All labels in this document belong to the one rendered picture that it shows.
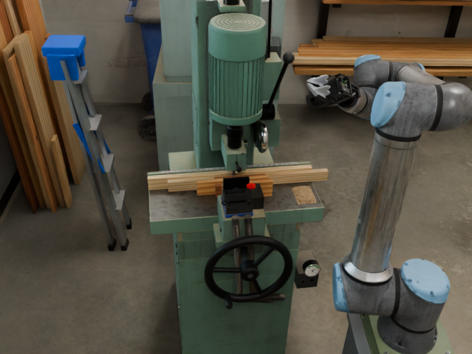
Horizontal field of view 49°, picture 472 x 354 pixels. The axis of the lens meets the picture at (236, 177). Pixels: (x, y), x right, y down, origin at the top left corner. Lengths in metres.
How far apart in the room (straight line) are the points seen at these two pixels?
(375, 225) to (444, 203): 2.11
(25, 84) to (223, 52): 1.60
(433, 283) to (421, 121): 0.54
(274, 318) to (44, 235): 1.54
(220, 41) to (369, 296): 0.86
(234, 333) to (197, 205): 0.65
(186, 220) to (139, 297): 1.05
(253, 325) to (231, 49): 1.15
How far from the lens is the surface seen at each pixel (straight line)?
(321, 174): 1.94
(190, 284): 1.96
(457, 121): 1.39
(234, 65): 1.57
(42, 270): 2.98
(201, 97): 1.89
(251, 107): 1.64
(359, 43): 4.04
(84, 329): 2.65
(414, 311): 1.68
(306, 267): 1.92
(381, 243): 1.53
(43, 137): 3.09
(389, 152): 1.38
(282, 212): 1.80
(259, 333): 2.25
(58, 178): 3.27
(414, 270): 1.68
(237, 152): 1.77
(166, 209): 1.79
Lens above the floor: 2.02
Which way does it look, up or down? 35 degrees down
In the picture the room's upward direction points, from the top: 2 degrees clockwise
